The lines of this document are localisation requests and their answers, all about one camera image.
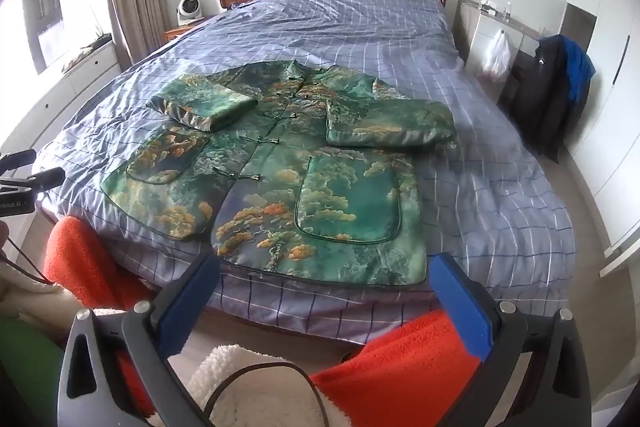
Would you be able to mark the white window cabinet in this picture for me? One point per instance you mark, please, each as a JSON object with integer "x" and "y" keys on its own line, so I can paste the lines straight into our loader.
{"x": 75, "y": 82}

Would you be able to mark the blue checked duvet bed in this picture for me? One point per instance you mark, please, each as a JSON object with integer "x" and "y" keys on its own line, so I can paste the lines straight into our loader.
{"x": 350, "y": 37}

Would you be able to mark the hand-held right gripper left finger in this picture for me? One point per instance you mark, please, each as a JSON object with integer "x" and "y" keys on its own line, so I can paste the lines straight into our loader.
{"x": 186, "y": 302}

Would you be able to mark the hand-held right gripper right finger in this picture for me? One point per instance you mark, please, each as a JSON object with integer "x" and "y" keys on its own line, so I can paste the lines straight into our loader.
{"x": 460, "y": 307}

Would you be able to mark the wooden nightstand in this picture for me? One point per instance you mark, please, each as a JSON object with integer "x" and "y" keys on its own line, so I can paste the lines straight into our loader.
{"x": 176, "y": 32}

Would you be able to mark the grey dresser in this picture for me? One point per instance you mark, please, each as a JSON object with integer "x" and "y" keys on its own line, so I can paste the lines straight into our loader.
{"x": 480, "y": 32}

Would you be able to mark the blue garment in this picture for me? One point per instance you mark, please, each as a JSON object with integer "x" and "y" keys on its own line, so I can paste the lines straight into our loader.
{"x": 580, "y": 67}

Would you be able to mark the small white box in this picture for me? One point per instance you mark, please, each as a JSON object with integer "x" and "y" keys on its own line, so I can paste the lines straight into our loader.
{"x": 487, "y": 7}

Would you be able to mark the green patterned jacket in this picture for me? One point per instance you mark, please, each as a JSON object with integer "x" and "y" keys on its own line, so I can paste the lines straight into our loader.
{"x": 280, "y": 177}

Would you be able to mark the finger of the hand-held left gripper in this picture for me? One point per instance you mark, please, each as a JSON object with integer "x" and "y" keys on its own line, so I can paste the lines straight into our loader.
{"x": 17, "y": 160}
{"x": 42, "y": 180}

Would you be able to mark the black jacket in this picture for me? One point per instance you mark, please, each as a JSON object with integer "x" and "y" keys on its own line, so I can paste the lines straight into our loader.
{"x": 542, "y": 102}

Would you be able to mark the green cloth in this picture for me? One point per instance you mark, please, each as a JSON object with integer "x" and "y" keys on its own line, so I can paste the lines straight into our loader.
{"x": 25, "y": 372}

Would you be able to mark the white desk fan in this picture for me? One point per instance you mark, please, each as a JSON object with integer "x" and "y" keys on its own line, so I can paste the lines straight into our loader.
{"x": 188, "y": 8}

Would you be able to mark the white wardrobe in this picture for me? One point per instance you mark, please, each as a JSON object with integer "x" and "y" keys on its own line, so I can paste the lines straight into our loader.
{"x": 615, "y": 82}

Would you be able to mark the window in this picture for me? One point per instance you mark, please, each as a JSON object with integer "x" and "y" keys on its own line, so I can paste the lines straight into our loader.
{"x": 42, "y": 7}

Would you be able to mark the white plastic bag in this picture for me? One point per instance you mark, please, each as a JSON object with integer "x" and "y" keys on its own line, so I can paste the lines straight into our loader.
{"x": 495, "y": 57}

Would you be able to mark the orange fleece pants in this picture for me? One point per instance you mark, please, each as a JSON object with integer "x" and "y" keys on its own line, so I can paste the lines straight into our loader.
{"x": 410, "y": 372}

